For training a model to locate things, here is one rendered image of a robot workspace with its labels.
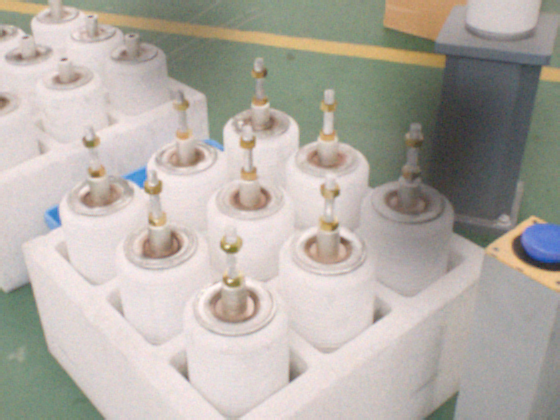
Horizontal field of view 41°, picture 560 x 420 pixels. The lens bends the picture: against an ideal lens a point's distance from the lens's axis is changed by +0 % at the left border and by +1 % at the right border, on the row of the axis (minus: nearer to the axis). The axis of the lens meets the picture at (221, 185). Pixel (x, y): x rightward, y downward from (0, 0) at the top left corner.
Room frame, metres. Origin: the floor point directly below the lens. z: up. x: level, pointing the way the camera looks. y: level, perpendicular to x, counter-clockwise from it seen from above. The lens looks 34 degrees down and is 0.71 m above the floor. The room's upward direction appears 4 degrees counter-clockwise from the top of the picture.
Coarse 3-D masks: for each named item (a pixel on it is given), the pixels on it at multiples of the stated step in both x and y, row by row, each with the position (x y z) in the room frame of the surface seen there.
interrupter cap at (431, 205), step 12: (384, 192) 0.65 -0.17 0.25; (396, 192) 0.65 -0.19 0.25; (420, 192) 0.65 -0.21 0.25; (432, 192) 0.64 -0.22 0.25; (372, 204) 0.63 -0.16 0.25; (384, 204) 0.63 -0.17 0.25; (396, 204) 0.63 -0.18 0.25; (420, 204) 0.63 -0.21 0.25; (432, 204) 0.62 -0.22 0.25; (444, 204) 0.62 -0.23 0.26; (384, 216) 0.61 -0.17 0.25; (396, 216) 0.60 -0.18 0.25; (408, 216) 0.60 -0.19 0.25; (420, 216) 0.60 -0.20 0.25; (432, 216) 0.60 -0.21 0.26
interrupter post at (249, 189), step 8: (240, 176) 0.66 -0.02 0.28; (240, 184) 0.65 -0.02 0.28; (248, 184) 0.64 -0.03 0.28; (256, 184) 0.65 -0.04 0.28; (240, 192) 0.65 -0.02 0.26; (248, 192) 0.64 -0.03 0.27; (256, 192) 0.65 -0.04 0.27; (240, 200) 0.65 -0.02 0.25; (248, 200) 0.64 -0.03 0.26; (256, 200) 0.65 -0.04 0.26
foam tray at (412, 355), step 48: (48, 240) 0.70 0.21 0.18; (48, 288) 0.65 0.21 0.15; (96, 288) 0.61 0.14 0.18; (384, 288) 0.58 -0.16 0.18; (432, 288) 0.57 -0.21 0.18; (48, 336) 0.68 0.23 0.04; (96, 336) 0.56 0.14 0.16; (288, 336) 0.52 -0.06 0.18; (384, 336) 0.51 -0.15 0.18; (432, 336) 0.54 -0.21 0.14; (96, 384) 0.58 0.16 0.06; (144, 384) 0.48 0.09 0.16; (288, 384) 0.46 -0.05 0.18; (336, 384) 0.46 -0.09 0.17; (384, 384) 0.50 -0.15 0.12; (432, 384) 0.55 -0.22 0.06
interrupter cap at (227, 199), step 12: (264, 180) 0.68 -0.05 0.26; (228, 192) 0.67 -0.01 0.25; (264, 192) 0.66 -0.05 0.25; (276, 192) 0.66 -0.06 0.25; (216, 204) 0.65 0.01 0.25; (228, 204) 0.64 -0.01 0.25; (240, 204) 0.65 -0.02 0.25; (264, 204) 0.64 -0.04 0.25; (276, 204) 0.64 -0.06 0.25; (228, 216) 0.63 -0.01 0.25; (240, 216) 0.62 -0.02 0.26; (252, 216) 0.62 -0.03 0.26; (264, 216) 0.62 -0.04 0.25
